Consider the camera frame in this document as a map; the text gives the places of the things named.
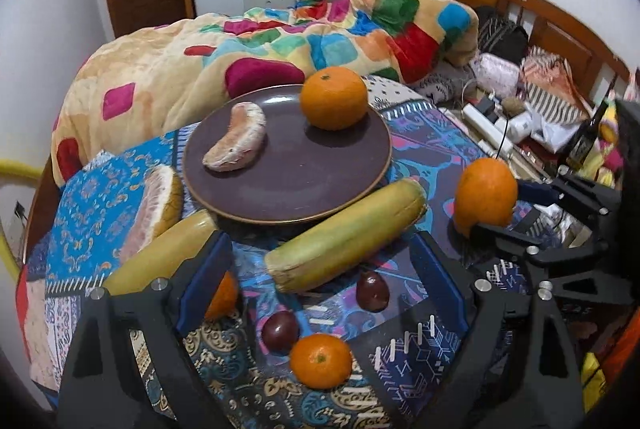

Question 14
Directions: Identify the black bag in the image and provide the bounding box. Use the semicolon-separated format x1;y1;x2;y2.
475;6;530;64

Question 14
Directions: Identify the wooden bed headboard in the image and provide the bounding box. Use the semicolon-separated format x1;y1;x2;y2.
422;0;633;110

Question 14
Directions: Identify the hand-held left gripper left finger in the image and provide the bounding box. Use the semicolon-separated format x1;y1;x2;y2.
57;229;236;429

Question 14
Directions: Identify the dark red plum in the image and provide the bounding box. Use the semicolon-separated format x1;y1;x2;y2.
355;270;390;312
261;310;301;356

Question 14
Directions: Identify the patchwork patterned tablecloth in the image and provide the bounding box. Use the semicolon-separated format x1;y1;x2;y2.
15;74;566;429

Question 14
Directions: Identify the long yellow-green melon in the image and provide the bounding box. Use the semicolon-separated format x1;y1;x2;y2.
263;177;429;295
102;209;221;297

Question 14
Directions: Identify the peeled pomelo segment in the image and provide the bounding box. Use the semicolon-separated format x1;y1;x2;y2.
201;101;268;173

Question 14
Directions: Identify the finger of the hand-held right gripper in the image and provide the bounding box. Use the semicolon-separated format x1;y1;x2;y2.
467;221;633;310
515;173;623;230

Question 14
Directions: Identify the dark glass bottle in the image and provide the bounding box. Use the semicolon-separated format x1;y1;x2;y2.
565;89;618;170

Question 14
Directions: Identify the white power strip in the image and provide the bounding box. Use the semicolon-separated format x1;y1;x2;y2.
462;103;516;154

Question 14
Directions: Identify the yellow foam tube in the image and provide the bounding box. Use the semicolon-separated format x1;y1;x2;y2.
0;159;38;280

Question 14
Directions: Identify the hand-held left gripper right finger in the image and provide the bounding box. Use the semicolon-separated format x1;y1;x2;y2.
405;229;586;429

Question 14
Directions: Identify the small orange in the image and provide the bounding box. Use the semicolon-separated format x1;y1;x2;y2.
289;333;354;391

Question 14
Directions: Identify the colourful fleece blanket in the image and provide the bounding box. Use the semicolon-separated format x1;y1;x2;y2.
50;0;481;190

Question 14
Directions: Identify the pomelo wedge with rind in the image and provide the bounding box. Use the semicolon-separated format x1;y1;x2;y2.
117;164;185;262

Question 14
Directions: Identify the dark purple plate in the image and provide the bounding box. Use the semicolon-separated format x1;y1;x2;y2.
181;84;393;226

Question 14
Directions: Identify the pink package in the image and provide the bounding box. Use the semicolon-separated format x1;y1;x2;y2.
477;54;521;97

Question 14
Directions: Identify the large orange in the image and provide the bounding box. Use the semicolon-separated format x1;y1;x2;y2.
300;66;370;132
205;270;240;321
452;157;519;240

